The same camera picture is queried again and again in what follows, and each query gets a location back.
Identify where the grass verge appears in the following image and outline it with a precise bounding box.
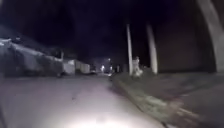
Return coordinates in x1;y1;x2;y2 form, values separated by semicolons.
111;71;224;128

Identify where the grey asphalt road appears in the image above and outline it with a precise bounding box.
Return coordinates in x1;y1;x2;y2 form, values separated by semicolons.
0;73;168;128

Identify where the dark building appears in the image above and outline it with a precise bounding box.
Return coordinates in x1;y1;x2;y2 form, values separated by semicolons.
154;6;218;75

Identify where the thick pale pole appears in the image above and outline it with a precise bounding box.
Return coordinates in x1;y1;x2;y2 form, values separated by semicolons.
196;0;224;73

